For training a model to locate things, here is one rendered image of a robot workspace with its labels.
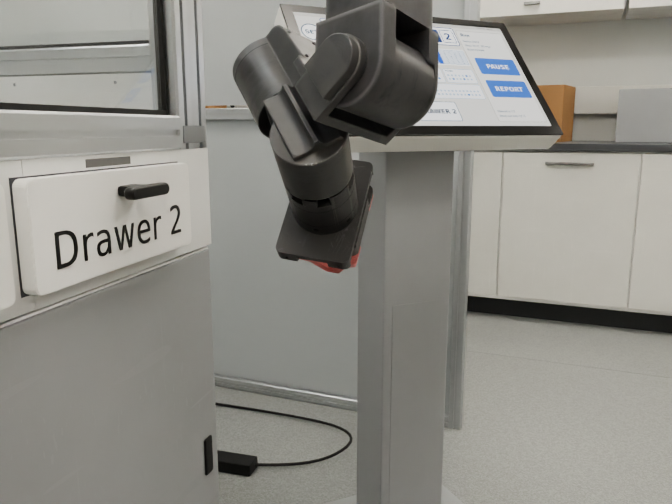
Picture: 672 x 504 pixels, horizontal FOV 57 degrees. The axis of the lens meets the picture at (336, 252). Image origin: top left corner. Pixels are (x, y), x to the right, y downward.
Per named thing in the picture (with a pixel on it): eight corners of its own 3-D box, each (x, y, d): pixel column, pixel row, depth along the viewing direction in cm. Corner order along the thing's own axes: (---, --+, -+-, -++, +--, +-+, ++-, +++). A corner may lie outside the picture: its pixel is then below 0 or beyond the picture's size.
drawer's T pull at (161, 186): (170, 193, 73) (170, 182, 72) (133, 200, 66) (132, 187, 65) (143, 192, 74) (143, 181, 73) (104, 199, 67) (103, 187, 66)
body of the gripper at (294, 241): (277, 260, 54) (259, 219, 47) (307, 164, 58) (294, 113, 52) (350, 273, 53) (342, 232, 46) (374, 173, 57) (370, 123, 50)
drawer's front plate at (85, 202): (192, 243, 85) (188, 162, 83) (37, 297, 58) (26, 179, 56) (180, 242, 86) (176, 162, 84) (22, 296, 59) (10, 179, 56)
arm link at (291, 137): (284, 169, 42) (360, 136, 43) (248, 99, 45) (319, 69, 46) (300, 218, 48) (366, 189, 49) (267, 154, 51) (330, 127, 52)
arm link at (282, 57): (362, 54, 38) (438, 92, 44) (289, -55, 43) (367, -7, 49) (252, 183, 44) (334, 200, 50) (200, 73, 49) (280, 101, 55)
